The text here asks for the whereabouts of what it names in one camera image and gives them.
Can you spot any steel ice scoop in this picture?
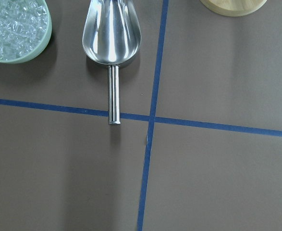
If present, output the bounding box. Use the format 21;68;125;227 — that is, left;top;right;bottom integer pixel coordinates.
82;0;141;125

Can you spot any wooden cup stand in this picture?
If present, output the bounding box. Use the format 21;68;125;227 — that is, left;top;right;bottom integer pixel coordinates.
200;0;267;17

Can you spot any green bowl of ice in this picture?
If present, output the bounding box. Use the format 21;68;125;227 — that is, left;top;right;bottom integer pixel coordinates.
0;0;52;64

